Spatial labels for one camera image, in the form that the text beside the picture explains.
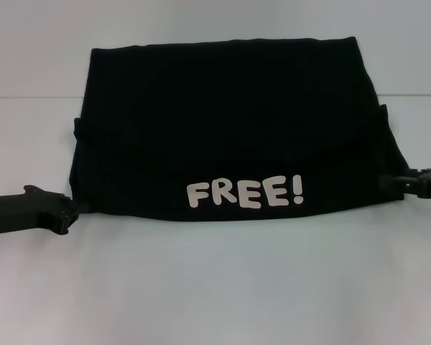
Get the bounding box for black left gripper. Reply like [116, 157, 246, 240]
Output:
[0, 184, 91, 237]

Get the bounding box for black shirt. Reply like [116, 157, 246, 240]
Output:
[70, 35, 413, 223]

